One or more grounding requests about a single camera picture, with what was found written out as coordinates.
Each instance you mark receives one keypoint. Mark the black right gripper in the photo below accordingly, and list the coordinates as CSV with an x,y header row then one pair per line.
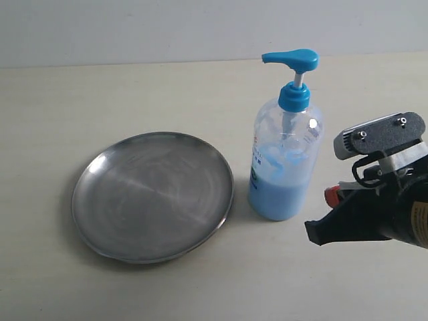
x,y
396,211

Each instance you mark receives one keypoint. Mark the clear blue pump soap bottle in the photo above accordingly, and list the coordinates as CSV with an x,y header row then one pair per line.
x,y
287,135

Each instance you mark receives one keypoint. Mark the round stainless steel plate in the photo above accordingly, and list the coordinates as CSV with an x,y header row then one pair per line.
x,y
152,197

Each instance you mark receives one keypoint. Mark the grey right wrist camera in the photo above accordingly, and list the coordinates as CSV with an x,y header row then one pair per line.
x,y
395,141

